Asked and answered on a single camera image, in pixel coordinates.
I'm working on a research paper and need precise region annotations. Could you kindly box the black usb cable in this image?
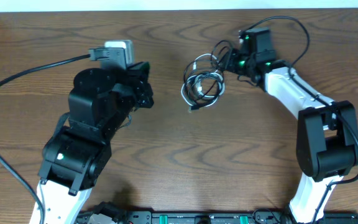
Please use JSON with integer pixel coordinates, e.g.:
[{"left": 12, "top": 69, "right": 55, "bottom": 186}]
[{"left": 182, "top": 39, "right": 234, "bottom": 112}]

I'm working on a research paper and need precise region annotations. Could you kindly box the white usb cable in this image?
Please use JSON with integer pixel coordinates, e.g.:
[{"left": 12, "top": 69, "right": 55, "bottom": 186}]
[{"left": 180, "top": 53, "right": 226, "bottom": 108}]

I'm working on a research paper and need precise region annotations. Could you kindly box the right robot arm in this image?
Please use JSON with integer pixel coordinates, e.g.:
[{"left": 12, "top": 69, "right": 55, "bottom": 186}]
[{"left": 225, "top": 27, "right": 358, "bottom": 223}]

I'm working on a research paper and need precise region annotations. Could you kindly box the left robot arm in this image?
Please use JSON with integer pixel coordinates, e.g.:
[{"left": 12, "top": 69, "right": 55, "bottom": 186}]
[{"left": 30, "top": 62, "right": 154, "bottom": 223}]

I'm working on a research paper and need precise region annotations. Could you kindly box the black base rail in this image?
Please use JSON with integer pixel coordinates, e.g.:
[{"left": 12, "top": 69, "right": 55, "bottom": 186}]
[{"left": 75, "top": 201, "right": 358, "bottom": 224}]

